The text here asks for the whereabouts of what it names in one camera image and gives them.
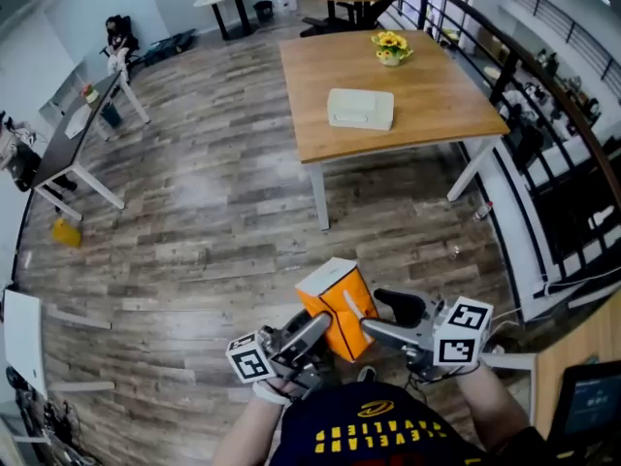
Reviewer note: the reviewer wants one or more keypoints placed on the white wristband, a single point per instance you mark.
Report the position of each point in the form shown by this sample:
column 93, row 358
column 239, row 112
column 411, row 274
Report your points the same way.
column 264, row 395

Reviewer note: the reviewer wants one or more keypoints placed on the black backpack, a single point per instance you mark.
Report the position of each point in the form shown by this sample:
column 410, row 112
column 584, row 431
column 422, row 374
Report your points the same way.
column 24, row 168

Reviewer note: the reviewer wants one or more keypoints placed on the white shelf unit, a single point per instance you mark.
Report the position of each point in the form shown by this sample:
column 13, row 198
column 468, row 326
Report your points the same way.
column 58, row 100

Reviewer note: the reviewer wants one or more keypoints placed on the person's shoe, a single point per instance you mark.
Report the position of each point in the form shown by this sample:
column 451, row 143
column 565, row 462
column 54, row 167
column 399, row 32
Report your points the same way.
column 367, row 374

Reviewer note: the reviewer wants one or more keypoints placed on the yellow bag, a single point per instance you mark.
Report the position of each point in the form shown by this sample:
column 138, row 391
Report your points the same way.
column 67, row 233

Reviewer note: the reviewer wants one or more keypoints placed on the sunflower pot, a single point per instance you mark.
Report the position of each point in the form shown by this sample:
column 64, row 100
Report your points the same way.
column 391, row 46

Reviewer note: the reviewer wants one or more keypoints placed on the clear water jug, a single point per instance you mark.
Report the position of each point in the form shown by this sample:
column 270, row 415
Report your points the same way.
column 281, row 0

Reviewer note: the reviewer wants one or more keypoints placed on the white paper sheet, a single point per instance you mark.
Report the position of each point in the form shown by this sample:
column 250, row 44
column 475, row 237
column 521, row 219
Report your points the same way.
column 77, row 122

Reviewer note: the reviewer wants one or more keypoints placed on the orange and white box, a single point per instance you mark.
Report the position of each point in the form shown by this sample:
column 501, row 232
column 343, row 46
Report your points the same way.
column 339, row 304

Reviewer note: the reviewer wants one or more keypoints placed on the black monitor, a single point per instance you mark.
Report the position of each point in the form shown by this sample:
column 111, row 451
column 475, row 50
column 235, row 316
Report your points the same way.
column 589, row 401

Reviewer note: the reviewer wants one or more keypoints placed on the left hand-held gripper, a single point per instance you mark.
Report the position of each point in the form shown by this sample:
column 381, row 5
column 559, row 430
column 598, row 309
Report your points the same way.
column 250, row 357

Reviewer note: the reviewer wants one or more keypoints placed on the black metal railing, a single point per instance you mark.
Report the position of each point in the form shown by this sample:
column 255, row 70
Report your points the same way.
column 514, row 56

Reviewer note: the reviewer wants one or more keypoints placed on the white board panel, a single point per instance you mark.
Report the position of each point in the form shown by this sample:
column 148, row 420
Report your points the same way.
column 24, row 342

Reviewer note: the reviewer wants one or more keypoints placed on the black long desk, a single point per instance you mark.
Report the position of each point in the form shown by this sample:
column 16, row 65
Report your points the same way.
column 68, row 143

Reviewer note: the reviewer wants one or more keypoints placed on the plastic bottle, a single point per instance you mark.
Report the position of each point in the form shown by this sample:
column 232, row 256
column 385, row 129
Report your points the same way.
column 482, row 210

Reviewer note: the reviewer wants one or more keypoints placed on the person's left forearm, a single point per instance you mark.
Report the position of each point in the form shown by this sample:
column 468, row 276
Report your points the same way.
column 247, row 430

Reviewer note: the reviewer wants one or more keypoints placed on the black floor bag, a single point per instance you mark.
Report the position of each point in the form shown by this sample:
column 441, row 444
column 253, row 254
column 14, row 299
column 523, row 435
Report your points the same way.
column 170, row 46

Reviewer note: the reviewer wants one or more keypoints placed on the dark small bin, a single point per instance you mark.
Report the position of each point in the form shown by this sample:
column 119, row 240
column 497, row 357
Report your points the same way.
column 111, row 115

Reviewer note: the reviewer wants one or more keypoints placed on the black trash bin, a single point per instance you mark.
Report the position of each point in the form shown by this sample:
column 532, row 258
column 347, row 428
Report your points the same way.
column 264, row 11

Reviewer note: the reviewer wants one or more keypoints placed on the square wooden table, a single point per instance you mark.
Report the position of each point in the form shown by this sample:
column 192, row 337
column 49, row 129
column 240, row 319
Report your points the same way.
column 436, row 100

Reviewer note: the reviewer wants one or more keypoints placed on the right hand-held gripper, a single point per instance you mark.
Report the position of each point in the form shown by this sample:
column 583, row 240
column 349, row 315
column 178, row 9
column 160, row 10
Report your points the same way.
column 461, row 338

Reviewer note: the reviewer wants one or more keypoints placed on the white tissue box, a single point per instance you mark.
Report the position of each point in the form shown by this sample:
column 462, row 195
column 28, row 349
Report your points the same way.
column 361, row 107

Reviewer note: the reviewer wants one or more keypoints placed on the light wooden desk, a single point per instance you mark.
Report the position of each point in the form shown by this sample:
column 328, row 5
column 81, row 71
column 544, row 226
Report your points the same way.
column 582, row 338

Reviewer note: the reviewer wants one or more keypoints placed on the person's navy shirt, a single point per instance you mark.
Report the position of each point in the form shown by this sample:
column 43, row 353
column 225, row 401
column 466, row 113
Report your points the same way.
column 388, row 435

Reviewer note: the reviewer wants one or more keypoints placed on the small potted plant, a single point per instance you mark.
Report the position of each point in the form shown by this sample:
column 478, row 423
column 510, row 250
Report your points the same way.
column 90, row 94

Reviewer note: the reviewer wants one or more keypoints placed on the person's right forearm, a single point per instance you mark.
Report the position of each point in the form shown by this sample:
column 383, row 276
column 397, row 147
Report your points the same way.
column 490, row 406

